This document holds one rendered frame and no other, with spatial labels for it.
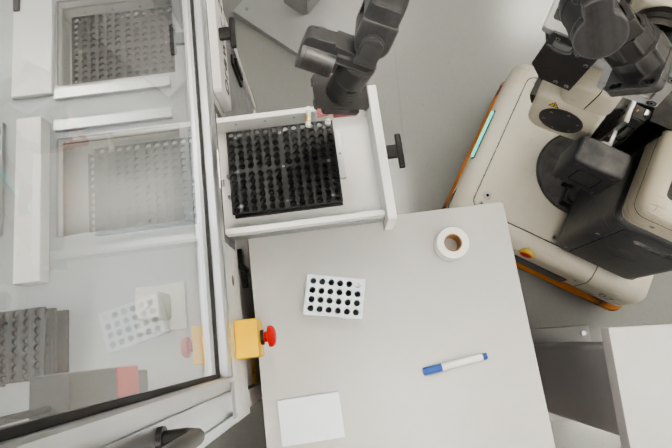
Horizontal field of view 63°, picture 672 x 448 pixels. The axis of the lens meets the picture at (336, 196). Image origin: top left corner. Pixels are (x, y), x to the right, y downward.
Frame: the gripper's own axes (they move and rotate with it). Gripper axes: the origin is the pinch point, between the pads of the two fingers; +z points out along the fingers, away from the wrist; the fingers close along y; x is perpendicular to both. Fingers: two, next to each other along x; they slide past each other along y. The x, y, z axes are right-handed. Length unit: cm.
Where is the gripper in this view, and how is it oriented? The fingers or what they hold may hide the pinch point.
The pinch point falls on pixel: (326, 112)
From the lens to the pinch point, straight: 108.4
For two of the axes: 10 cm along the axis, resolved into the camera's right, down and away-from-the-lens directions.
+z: -2.9, 2.8, 9.1
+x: -1.1, -9.6, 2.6
